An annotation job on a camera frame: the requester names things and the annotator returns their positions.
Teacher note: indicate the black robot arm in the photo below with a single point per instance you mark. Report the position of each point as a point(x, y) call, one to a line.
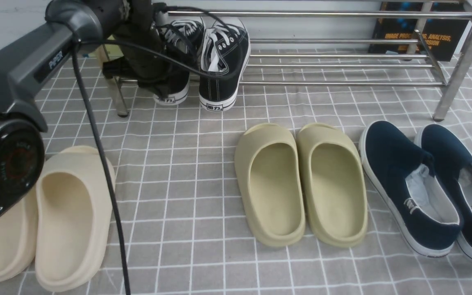
point(27, 64)

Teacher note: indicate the cream foam slide right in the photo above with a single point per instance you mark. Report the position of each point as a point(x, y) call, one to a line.
point(74, 215)

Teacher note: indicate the black canvas sneaker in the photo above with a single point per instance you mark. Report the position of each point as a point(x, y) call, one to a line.
point(225, 54)
point(183, 38)

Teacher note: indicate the dark book with orange text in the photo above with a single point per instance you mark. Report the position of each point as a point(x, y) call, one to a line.
point(441, 35)

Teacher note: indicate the navy slip-on shoe right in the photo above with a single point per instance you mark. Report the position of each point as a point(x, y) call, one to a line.
point(453, 168)

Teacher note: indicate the navy slip-on shoe left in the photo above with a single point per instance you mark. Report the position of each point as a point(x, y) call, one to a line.
point(404, 175)

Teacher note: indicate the cream foam slide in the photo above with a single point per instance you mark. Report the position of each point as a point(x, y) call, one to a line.
point(18, 236)
point(74, 215)

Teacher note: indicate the navy slip-on shoe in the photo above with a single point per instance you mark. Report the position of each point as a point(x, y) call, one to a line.
point(404, 175)
point(453, 168)

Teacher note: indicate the olive foam slide left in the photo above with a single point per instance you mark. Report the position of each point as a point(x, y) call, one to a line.
point(267, 171)

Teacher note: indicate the olive foam slide right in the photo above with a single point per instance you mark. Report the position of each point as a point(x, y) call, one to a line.
point(333, 185)

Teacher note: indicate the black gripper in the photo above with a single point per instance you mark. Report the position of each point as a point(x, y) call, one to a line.
point(135, 63)

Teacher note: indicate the grey checked tablecloth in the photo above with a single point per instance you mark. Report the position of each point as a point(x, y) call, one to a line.
point(184, 225)

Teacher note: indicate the cream foam slide left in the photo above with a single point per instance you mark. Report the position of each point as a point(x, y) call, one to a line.
point(18, 236)

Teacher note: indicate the olive foam slide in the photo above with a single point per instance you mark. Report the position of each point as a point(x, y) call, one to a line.
point(267, 171)
point(333, 185)

